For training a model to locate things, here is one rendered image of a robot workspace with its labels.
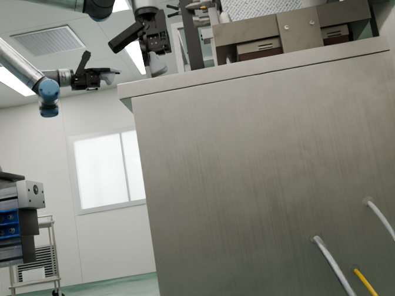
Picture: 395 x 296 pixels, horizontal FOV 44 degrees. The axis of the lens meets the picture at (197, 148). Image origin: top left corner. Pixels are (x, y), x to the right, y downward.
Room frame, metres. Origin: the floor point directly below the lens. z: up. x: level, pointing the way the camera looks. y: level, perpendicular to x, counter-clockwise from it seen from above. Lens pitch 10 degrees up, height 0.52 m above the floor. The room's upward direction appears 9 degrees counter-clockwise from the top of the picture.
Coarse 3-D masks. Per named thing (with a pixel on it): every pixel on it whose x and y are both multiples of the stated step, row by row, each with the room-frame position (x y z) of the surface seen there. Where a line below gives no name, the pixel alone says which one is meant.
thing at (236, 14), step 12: (228, 0) 1.39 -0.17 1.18; (240, 0) 1.39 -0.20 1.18; (252, 0) 1.39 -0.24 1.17; (264, 0) 1.38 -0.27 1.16; (276, 0) 1.38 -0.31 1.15; (288, 0) 1.38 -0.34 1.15; (300, 0) 1.38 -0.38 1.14; (228, 12) 1.39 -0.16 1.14; (240, 12) 1.39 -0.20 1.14; (252, 12) 1.39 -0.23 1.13; (264, 12) 1.39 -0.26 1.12; (276, 12) 1.38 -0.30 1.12
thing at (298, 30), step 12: (288, 12) 1.17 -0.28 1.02; (300, 12) 1.16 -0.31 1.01; (312, 12) 1.16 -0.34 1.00; (288, 24) 1.17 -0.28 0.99; (300, 24) 1.17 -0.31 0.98; (312, 24) 1.16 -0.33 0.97; (288, 36) 1.17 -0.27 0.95; (300, 36) 1.17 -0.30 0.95; (312, 36) 1.16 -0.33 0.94; (288, 48) 1.17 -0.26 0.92; (300, 48) 1.17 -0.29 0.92
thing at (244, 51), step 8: (328, 32) 1.19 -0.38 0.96; (336, 32) 1.19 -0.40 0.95; (344, 32) 1.19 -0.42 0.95; (264, 40) 1.20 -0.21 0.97; (272, 40) 1.20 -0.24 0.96; (328, 40) 1.19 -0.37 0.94; (336, 40) 1.19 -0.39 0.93; (344, 40) 1.19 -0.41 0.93; (240, 48) 1.20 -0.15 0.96; (248, 48) 1.20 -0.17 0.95; (256, 48) 1.20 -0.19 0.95; (264, 48) 1.21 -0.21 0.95; (272, 48) 1.20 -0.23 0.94; (280, 48) 1.20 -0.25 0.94; (240, 56) 1.21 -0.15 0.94; (248, 56) 1.21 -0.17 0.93; (256, 56) 1.20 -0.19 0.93; (264, 56) 1.20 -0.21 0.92
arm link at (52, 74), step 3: (48, 69) 1.88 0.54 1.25; (51, 69) 1.88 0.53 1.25; (54, 69) 1.88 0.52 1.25; (57, 69) 1.89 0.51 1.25; (42, 72) 1.86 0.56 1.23; (45, 72) 1.86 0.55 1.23; (48, 72) 1.86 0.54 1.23; (51, 72) 1.87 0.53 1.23; (54, 72) 1.87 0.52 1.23; (57, 72) 1.87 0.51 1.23; (45, 75) 1.86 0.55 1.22; (48, 75) 1.86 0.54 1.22; (51, 75) 1.86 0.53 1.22; (54, 75) 1.87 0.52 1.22; (57, 75) 1.87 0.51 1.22; (48, 78) 1.86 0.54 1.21; (51, 78) 1.87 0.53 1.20; (54, 78) 1.87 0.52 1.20; (57, 78) 1.87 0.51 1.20; (57, 81) 1.88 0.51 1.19
